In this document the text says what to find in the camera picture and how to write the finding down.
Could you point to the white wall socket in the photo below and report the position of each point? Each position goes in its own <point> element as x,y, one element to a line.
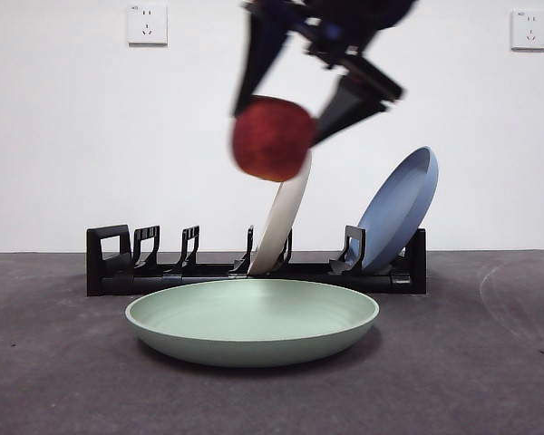
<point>529,31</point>
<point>148,25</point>

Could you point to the green round plate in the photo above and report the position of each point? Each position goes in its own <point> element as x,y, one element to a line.
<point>254,326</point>

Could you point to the red apple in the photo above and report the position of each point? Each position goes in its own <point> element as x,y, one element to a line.
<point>274,138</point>

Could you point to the cream round plate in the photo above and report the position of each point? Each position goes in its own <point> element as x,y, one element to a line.
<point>281,222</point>

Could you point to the black plate rack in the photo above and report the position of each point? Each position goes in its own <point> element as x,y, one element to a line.
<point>113,285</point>

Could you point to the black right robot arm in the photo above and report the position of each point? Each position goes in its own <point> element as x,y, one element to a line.
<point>381,11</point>

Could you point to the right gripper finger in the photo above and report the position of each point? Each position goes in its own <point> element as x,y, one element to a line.
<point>260,59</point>
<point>344,111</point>

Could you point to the blue round plate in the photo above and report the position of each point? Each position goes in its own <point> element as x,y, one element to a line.
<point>390,217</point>

